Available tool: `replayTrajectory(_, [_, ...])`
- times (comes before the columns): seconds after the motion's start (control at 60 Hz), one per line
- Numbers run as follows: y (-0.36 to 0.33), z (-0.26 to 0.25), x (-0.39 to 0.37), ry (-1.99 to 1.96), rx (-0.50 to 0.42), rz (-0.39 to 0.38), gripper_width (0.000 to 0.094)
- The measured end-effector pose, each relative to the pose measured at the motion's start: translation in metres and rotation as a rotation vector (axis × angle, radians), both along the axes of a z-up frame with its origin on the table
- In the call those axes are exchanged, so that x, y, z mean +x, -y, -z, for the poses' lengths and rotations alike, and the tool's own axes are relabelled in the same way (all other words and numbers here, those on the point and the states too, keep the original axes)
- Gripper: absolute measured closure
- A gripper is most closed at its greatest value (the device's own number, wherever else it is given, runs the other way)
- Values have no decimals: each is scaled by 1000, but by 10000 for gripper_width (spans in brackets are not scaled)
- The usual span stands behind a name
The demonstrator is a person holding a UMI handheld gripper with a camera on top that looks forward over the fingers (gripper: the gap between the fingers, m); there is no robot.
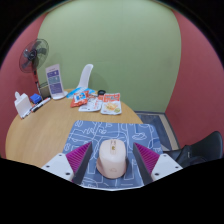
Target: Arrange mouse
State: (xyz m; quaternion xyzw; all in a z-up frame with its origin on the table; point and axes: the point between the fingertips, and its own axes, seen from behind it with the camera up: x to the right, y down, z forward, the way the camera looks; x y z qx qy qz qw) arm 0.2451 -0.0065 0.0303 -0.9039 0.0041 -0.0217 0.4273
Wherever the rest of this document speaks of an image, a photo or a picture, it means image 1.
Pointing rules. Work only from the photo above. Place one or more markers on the white tissue box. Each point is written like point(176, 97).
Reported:
point(22, 105)

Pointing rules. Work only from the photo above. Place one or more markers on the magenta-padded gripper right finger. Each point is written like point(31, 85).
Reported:
point(146, 157)

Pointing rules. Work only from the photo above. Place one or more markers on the white snack packet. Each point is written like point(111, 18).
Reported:
point(90, 106)

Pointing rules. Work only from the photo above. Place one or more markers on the white marker with red cap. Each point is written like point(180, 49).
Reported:
point(41, 104)
point(28, 112)

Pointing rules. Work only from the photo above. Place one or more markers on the beige computer mouse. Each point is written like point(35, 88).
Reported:
point(111, 160)

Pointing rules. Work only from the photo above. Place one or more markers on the orange snack packet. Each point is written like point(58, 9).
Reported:
point(80, 99)

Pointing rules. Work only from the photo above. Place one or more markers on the blue whiteboard eraser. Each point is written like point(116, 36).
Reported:
point(35, 98)

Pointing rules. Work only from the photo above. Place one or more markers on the blue snack packet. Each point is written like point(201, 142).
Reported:
point(74, 91)

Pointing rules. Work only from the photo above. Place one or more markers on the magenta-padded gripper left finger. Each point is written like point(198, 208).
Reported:
point(77, 157)

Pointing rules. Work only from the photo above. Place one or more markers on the black office chair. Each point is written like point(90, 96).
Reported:
point(210, 143)

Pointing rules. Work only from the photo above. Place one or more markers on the white plastic chair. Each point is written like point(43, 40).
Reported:
point(86, 76)

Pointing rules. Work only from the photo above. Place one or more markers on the red-topped snack packet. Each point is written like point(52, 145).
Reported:
point(111, 105)

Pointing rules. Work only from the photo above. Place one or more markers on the red standing fan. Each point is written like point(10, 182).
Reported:
point(33, 55)

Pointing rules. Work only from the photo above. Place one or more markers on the blue patterned mouse pad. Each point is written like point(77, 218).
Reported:
point(110, 131)

